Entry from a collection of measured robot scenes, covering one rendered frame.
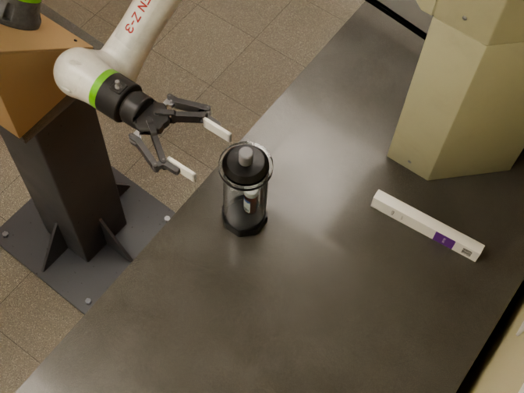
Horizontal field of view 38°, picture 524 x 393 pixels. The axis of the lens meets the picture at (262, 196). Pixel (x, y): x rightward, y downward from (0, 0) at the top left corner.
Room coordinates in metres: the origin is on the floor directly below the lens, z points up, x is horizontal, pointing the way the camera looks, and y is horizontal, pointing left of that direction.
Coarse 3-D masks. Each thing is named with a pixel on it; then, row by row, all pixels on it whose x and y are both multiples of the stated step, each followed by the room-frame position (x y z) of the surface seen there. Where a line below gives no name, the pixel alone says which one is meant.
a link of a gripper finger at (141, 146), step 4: (132, 136) 0.85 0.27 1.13; (136, 136) 0.85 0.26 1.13; (136, 140) 0.84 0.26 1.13; (140, 140) 0.84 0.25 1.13; (136, 144) 0.83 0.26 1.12; (140, 144) 0.83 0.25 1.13; (144, 144) 0.83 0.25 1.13; (140, 148) 0.82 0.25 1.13; (144, 148) 0.82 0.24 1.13; (140, 152) 0.82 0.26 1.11; (144, 152) 0.81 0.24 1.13; (148, 152) 0.81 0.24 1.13; (144, 156) 0.81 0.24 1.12; (148, 156) 0.80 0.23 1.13; (152, 156) 0.80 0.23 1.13; (148, 160) 0.80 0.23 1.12; (152, 160) 0.79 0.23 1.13; (152, 164) 0.79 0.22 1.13; (156, 164) 0.79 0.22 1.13; (152, 168) 0.79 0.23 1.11; (156, 172) 0.78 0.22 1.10
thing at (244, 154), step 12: (228, 156) 0.78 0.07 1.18; (240, 156) 0.77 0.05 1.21; (252, 156) 0.77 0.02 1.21; (264, 156) 0.79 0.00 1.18; (228, 168) 0.76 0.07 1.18; (240, 168) 0.76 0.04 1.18; (252, 168) 0.76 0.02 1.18; (264, 168) 0.76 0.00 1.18; (240, 180) 0.73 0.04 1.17; (252, 180) 0.74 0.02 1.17
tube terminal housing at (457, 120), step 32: (448, 0) 0.95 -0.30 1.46; (480, 0) 0.92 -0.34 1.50; (512, 0) 0.90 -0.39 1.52; (448, 32) 0.94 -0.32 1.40; (480, 32) 0.91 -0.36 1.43; (512, 32) 0.91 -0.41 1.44; (448, 64) 0.93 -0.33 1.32; (480, 64) 0.90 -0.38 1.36; (512, 64) 0.92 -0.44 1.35; (416, 96) 0.95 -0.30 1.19; (448, 96) 0.92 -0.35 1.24; (480, 96) 0.91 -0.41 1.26; (512, 96) 0.92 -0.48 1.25; (416, 128) 0.94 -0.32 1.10; (448, 128) 0.90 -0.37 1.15; (480, 128) 0.92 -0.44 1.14; (512, 128) 0.93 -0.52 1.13; (416, 160) 0.92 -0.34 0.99; (448, 160) 0.91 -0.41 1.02; (480, 160) 0.92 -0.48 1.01; (512, 160) 0.94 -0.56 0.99
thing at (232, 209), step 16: (240, 144) 0.82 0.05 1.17; (256, 144) 0.82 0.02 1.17; (272, 160) 0.79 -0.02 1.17; (224, 176) 0.74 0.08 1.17; (224, 192) 0.76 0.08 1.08; (240, 192) 0.73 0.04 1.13; (256, 192) 0.74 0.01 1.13; (224, 208) 0.76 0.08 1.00; (240, 208) 0.73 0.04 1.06; (256, 208) 0.74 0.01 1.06; (240, 224) 0.73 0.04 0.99; (256, 224) 0.74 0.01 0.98
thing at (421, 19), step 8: (384, 0) 1.36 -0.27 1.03; (392, 0) 1.35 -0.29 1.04; (400, 0) 1.34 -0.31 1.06; (408, 0) 1.32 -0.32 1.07; (392, 8) 1.35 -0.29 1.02; (400, 8) 1.33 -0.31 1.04; (408, 8) 1.32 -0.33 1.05; (416, 8) 1.31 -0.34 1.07; (408, 16) 1.32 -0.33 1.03; (416, 16) 1.30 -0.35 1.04; (424, 16) 1.29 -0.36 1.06; (432, 16) 1.28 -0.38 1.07; (416, 24) 1.30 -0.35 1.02; (424, 24) 1.29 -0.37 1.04
